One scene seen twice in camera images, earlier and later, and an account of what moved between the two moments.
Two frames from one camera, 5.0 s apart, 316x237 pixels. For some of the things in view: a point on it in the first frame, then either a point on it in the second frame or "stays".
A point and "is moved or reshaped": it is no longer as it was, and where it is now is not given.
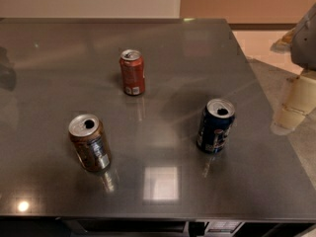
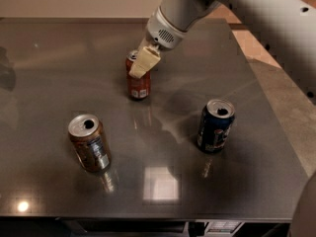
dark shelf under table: (178, 227) stays
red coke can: (132, 72) is moved or reshaped
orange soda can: (90, 141) stays
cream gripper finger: (301, 101) → (148, 57)
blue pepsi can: (215, 125) stays
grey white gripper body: (306, 48) → (163, 31)
